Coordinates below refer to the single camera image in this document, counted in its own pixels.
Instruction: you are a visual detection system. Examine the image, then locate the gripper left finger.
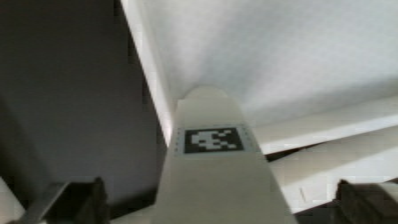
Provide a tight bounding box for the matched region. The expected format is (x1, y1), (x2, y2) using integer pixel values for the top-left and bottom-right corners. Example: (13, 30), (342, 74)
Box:
(16, 177), (111, 224)

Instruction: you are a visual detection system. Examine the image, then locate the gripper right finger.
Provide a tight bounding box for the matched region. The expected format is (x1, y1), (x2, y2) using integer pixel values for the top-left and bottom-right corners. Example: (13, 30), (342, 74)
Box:
(334, 180), (398, 224)

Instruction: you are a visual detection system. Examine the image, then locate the white desk leg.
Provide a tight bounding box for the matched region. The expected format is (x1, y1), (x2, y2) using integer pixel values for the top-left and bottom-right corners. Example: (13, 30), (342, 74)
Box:
(151, 86), (297, 224)

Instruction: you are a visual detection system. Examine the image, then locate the white desk top panel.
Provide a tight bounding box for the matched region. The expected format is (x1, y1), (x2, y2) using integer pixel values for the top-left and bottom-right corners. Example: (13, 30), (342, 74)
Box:
(121, 0), (398, 153)

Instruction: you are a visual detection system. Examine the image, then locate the long white front barrier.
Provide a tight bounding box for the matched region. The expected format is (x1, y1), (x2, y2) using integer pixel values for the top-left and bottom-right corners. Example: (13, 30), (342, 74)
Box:
(270, 135), (398, 213)

